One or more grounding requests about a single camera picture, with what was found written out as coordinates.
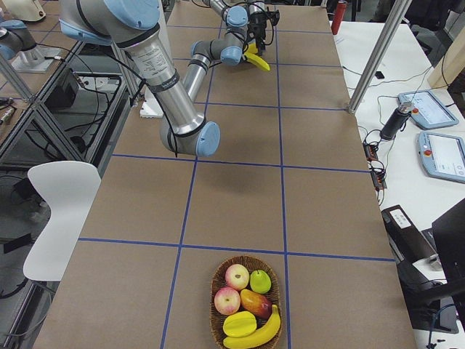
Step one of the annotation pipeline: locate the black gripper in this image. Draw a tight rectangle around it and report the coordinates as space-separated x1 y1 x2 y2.
250 12 267 51

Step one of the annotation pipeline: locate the yellow banana back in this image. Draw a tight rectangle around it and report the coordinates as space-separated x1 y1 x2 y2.
243 42 270 72

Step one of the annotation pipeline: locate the yellow banana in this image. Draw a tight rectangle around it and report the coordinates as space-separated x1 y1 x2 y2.
243 42 270 72
223 305 281 349

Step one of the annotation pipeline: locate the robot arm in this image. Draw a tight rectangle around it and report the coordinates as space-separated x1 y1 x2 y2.
198 1 280 56
60 1 248 157

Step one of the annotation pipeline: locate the woven fruit basket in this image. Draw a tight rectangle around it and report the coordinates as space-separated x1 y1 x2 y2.
210 255 281 348

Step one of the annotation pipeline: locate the red cylinder bottle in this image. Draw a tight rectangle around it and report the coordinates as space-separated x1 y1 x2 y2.
331 0 347 35

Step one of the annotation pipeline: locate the small orange circuit board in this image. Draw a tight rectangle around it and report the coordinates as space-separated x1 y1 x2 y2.
363 142 379 161

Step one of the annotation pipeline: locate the far teach pendant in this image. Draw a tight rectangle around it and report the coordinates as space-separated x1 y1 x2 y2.
397 90 458 130

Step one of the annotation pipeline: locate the teach pendant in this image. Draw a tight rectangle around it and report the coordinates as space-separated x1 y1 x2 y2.
417 132 464 183
397 90 458 130

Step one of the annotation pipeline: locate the near teach pendant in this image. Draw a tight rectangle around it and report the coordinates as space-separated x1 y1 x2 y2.
417 132 464 183

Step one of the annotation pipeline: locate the pink apple upper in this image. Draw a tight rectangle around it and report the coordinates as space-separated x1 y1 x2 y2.
225 264 250 291

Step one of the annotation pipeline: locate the pink apple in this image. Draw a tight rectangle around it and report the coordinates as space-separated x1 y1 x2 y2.
214 286 240 316
225 264 250 291

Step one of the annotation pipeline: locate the green pear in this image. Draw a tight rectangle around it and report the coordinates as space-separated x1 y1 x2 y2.
249 270 272 294

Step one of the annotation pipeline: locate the black box with label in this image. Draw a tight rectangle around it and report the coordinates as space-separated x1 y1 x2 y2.
381 205 436 263

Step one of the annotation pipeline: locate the pink apple lower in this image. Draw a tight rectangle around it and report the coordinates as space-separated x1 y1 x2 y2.
214 286 240 316

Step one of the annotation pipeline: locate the red orange mango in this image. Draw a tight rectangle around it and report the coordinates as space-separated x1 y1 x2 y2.
240 289 272 320

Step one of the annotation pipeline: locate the black monitor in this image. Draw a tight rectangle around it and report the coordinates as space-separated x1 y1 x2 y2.
432 199 464 326

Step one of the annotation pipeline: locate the yellow star fruit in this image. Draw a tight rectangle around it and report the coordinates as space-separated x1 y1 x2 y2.
222 310 257 338

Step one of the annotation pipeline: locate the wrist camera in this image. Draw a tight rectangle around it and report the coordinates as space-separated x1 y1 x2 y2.
265 10 280 27

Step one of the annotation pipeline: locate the white pedestal column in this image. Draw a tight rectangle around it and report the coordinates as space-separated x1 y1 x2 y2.
139 87 163 119

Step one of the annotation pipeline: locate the aluminium frame post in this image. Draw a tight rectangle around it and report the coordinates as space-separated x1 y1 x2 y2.
347 0 412 114

